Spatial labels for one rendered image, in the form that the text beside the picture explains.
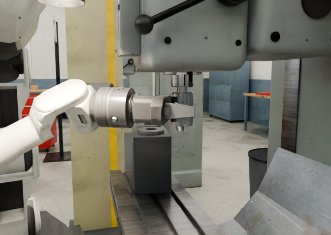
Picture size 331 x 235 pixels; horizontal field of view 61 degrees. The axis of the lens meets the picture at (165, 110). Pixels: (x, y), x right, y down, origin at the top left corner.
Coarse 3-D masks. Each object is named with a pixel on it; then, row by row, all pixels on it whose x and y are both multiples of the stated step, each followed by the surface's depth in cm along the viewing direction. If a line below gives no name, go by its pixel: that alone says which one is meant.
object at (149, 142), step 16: (144, 128) 95; (160, 128) 95; (144, 144) 88; (160, 144) 89; (144, 160) 89; (160, 160) 89; (144, 176) 89; (160, 176) 90; (144, 192) 90; (160, 192) 91
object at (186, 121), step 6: (174, 102) 58; (180, 102) 57; (186, 102) 57; (192, 102) 58; (174, 120) 58; (180, 120) 57; (186, 120) 58; (192, 120) 59; (180, 126) 58; (186, 126) 58
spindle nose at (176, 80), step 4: (172, 76) 57; (176, 76) 57; (180, 76) 56; (184, 76) 56; (188, 76) 57; (172, 80) 57; (176, 80) 57; (180, 80) 56; (184, 80) 56; (188, 80) 57; (172, 84) 57; (176, 84) 57; (180, 84) 56; (184, 84) 56
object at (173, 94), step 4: (172, 92) 58; (176, 92) 57; (180, 92) 57; (184, 92) 57; (188, 92) 57; (192, 92) 58; (172, 96) 58; (176, 96) 57; (180, 96) 57; (184, 96) 57; (188, 96) 57; (192, 96) 58
